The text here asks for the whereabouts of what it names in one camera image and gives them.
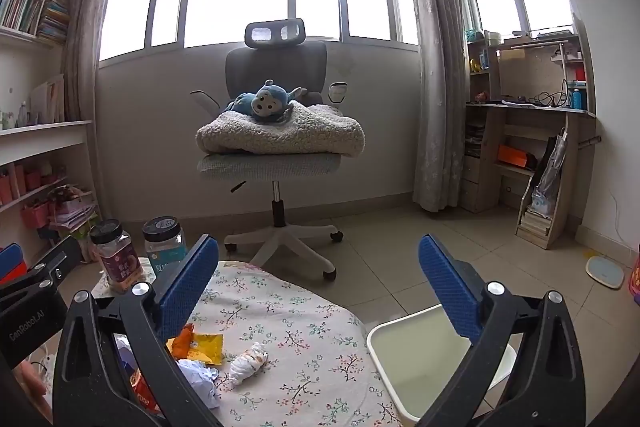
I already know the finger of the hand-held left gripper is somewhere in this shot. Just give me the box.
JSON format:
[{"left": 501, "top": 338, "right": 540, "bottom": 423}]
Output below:
[
  {"left": 25, "top": 234, "right": 83, "bottom": 283},
  {"left": 0, "top": 244, "right": 27, "bottom": 283}
]

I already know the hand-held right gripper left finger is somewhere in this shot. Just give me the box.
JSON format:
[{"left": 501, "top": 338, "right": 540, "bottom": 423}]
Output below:
[{"left": 52, "top": 234, "right": 221, "bottom": 427}]

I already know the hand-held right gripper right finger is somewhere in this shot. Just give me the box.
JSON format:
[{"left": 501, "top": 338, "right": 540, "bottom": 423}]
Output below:
[{"left": 415, "top": 234, "right": 586, "bottom": 427}]

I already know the orange peel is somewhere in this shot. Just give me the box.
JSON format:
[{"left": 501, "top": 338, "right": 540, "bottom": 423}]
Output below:
[{"left": 167, "top": 323, "right": 196, "bottom": 360}]

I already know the white plastic bin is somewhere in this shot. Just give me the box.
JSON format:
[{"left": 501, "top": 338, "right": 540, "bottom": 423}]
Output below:
[{"left": 366, "top": 304, "right": 518, "bottom": 423}]

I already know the red snack packet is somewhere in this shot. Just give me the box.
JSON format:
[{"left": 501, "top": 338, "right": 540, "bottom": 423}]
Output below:
[{"left": 129, "top": 367, "right": 161, "bottom": 413}]

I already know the teal label nut jar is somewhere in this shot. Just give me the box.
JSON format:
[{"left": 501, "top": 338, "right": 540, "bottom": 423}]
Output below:
[{"left": 142, "top": 216, "right": 188, "bottom": 278}]

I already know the purple label nut jar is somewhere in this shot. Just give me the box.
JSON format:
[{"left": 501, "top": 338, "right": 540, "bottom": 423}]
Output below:
[{"left": 89, "top": 219, "right": 146, "bottom": 295}]

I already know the yellow snack packet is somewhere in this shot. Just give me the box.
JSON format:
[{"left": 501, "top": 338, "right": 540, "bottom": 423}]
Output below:
[{"left": 187, "top": 333, "right": 226, "bottom": 367}]

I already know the floral tablecloth round table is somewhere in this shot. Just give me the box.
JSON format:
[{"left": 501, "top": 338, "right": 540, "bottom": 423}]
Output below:
[{"left": 90, "top": 257, "right": 403, "bottom": 427}]

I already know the crumpled white paper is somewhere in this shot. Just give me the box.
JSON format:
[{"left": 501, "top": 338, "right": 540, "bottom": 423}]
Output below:
[{"left": 177, "top": 358, "right": 221, "bottom": 409}]

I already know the rolled printed tissue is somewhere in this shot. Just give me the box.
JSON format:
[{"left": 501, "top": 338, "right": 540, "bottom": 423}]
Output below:
[{"left": 229, "top": 342, "right": 268, "bottom": 387}]

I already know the wooden file holder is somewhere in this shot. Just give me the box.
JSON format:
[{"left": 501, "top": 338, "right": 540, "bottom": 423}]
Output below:
[{"left": 515, "top": 187, "right": 568, "bottom": 250}]

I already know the white bookshelf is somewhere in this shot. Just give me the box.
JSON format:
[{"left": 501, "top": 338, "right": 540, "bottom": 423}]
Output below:
[{"left": 0, "top": 0, "right": 101, "bottom": 268}]

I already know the orange box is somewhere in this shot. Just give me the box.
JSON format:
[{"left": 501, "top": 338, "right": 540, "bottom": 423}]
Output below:
[{"left": 496, "top": 144, "right": 538, "bottom": 170}]

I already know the silver plastic bag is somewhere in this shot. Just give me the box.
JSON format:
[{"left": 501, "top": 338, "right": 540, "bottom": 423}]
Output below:
[{"left": 531, "top": 129, "right": 568, "bottom": 215}]

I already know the bathroom scale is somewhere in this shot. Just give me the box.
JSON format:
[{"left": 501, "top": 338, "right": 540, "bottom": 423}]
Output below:
[{"left": 586, "top": 255, "right": 626, "bottom": 290}]

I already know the folded cream fleece blanket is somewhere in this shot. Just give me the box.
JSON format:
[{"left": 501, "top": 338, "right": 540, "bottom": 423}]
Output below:
[{"left": 195, "top": 101, "right": 366, "bottom": 158}]

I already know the blue monkey plush toy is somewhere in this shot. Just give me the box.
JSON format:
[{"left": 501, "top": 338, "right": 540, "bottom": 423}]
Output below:
[{"left": 222, "top": 79, "right": 308, "bottom": 125}]

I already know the grey curtain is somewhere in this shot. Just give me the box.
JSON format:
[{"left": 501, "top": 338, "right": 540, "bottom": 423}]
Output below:
[
  {"left": 62, "top": 0, "right": 141, "bottom": 122},
  {"left": 392, "top": 0, "right": 468, "bottom": 214}
]

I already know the wooden desk with hutch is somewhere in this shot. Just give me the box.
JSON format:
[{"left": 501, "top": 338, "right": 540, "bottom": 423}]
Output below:
[{"left": 460, "top": 29, "right": 598, "bottom": 214}]

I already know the grey office chair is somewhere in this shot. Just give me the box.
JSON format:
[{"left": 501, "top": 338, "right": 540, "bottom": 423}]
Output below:
[{"left": 190, "top": 16, "right": 368, "bottom": 282}]

